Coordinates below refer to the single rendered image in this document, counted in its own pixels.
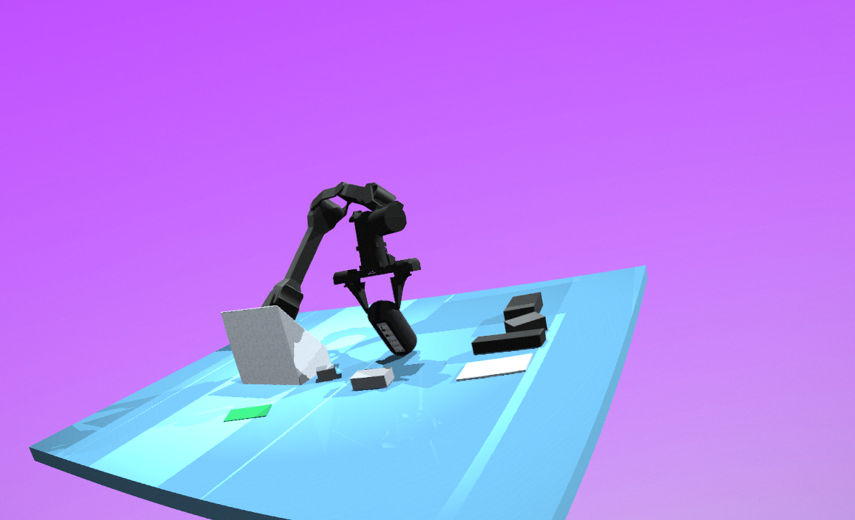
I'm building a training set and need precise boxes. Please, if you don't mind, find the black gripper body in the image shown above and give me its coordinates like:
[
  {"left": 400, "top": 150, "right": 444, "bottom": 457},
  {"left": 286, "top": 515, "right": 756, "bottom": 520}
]
[{"left": 333, "top": 237, "right": 421, "bottom": 285}]

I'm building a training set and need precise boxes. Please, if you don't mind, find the flat green rectangular plate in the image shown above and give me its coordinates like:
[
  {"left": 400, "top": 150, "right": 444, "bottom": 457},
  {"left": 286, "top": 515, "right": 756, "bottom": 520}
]
[{"left": 224, "top": 404, "right": 272, "bottom": 422}]

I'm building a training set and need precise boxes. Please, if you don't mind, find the dark grey controller unit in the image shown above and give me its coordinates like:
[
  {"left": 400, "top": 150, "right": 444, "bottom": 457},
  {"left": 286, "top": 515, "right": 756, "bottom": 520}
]
[{"left": 367, "top": 300, "right": 417, "bottom": 356}]

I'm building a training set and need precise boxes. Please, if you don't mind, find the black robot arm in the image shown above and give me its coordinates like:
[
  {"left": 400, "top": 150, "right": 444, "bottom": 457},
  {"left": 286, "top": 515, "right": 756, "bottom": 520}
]
[{"left": 261, "top": 181, "right": 407, "bottom": 320}]

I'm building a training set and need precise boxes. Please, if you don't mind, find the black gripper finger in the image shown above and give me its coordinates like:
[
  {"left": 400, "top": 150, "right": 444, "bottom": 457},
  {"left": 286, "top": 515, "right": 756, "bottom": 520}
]
[
  {"left": 343, "top": 282, "right": 369, "bottom": 314},
  {"left": 390, "top": 274, "right": 412, "bottom": 309}
]

